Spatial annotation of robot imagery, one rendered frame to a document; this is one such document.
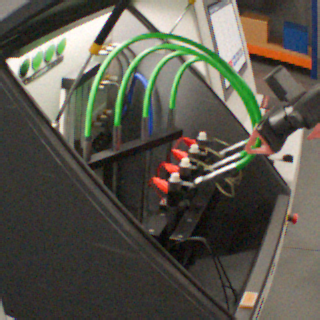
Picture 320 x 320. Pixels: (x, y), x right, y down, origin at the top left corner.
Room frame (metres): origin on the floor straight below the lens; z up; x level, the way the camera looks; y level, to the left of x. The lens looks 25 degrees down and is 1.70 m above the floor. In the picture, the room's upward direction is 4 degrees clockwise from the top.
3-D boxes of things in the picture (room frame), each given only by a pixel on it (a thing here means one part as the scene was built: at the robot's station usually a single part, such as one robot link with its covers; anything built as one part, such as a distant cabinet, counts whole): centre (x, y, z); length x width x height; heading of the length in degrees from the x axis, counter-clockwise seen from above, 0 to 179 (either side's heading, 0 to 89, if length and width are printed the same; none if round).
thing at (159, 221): (1.33, -0.07, 0.91); 0.34 x 0.10 x 0.15; 164
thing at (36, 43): (1.29, 0.22, 1.43); 0.54 x 0.03 x 0.02; 164
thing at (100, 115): (1.52, 0.16, 1.20); 0.13 x 0.03 x 0.31; 164
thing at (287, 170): (1.85, -0.36, 0.97); 0.70 x 0.22 x 0.03; 164
